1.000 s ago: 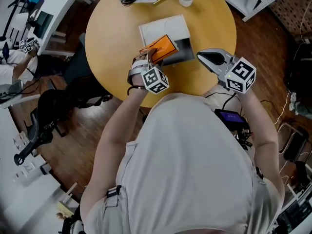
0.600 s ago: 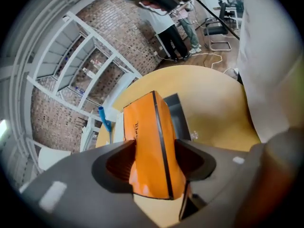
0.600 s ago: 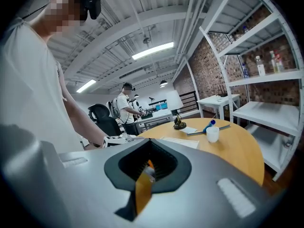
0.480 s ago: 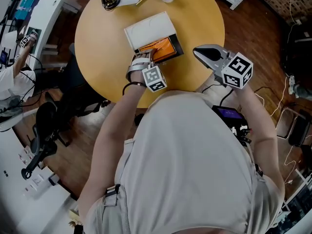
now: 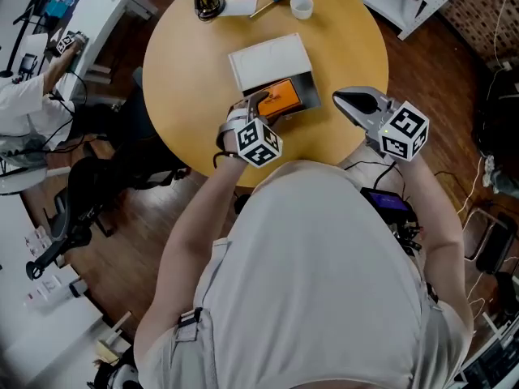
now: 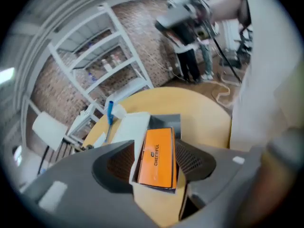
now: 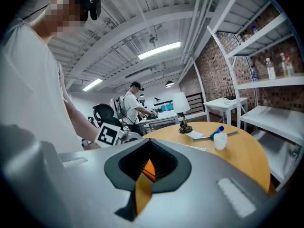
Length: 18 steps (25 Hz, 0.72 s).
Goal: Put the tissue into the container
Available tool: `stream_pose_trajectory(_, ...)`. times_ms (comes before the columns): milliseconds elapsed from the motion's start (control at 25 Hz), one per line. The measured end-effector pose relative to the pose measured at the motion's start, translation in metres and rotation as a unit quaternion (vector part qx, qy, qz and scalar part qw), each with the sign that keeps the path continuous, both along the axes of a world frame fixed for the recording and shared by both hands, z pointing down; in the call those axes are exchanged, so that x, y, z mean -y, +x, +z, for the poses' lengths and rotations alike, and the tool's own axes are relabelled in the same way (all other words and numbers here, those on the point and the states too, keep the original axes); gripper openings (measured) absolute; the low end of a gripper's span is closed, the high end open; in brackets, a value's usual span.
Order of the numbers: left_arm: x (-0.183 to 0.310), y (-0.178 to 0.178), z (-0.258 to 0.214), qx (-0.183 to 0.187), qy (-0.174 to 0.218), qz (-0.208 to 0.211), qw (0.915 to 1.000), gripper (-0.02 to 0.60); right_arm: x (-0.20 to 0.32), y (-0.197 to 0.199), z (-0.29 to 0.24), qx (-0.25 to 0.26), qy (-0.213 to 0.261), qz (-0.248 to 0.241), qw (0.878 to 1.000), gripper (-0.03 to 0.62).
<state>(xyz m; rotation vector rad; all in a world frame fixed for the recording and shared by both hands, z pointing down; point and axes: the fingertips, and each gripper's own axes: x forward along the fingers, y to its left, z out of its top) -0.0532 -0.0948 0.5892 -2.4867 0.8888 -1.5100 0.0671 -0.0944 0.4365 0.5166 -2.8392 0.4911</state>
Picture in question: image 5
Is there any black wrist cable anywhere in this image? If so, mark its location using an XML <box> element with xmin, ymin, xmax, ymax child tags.
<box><xmin>212</xmin><ymin>150</ymin><xmax>245</xmax><ymax>170</ymax></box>

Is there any person's grey shirt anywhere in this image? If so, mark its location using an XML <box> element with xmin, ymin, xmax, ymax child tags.
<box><xmin>133</xmin><ymin>159</ymin><xmax>476</xmax><ymax>389</ymax></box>

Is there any black tripod stand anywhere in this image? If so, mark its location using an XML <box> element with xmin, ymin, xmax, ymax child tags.
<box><xmin>0</xmin><ymin>2</ymin><xmax>44</xmax><ymax>79</ymax></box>

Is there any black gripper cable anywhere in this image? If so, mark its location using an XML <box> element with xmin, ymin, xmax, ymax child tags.
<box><xmin>343</xmin><ymin>159</ymin><xmax>407</xmax><ymax>190</ymax></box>

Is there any white hinged box container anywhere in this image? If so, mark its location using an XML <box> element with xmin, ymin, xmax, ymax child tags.
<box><xmin>228</xmin><ymin>32</ymin><xmax>323</xmax><ymax>122</ymax></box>

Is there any black office chair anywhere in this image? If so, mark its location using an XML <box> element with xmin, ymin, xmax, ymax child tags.
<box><xmin>25</xmin><ymin>135</ymin><xmax>192</xmax><ymax>282</ymax></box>

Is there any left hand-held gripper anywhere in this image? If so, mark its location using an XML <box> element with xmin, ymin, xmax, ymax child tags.
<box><xmin>216</xmin><ymin>91</ymin><xmax>294</xmax><ymax>169</ymax></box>

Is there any white paper card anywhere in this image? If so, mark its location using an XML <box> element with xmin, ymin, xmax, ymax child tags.
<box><xmin>224</xmin><ymin>0</ymin><xmax>259</xmax><ymax>17</ymax></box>

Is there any white desk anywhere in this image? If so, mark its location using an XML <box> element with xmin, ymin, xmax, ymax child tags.
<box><xmin>59</xmin><ymin>0</ymin><xmax>158</xmax><ymax>101</ymax></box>

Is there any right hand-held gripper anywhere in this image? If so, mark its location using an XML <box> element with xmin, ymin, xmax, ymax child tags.
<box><xmin>332</xmin><ymin>87</ymin><xmax>431</xmax><ymax>163</ymax></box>

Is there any person's right forearm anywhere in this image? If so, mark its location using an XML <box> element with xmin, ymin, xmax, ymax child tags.
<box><xmin>395</xmin><ymin>154</ymin><xmax>465</xmax><ymax>254</ymax></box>

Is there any orange tissue packet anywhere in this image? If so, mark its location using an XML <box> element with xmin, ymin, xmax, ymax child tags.
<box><xmin>255</xmin><ymin>77</ymin><xmax>305</xmax><ymax>122</ymax></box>

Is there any person's left forearm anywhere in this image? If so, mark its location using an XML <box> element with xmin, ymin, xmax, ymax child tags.
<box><xmin>160</xmin><ymin>152</ymin><xmax>249</xmax><ymax>267</ymax></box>

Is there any black round stand with cable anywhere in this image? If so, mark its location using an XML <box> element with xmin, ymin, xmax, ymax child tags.
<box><xmin>193</xmin><ymin>0</ymin><xmax>227</xmax><ymax>23</ymax></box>

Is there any small black monitor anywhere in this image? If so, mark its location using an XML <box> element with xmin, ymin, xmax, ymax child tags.
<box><xmin>19</xmin><ymin>53</ymin><xmax>40</xmax><ymax>73</ymax></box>

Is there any metal frame stool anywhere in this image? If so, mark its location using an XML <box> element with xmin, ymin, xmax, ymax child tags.
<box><xmin>461</xmin><ymin>206</ymin><xmax>519</xmax><ymax>276</ymax></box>

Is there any white cup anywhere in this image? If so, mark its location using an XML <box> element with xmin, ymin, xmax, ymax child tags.
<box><xmin>290</xmin><ymin>0</ymin><xmax>315</xmax><ymax>21</ymax></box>

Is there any white worktable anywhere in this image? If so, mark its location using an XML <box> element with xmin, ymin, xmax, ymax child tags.
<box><xmin>0</xmin><ymin>194</ymin><xmax>105</xmax><ymax>383</ymax></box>

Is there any black device with purple screen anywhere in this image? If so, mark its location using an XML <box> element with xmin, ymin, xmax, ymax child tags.
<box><xmin>359</xmin><ymin>186</ymin><xmax>424</xmax><ymax>257</ymax></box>

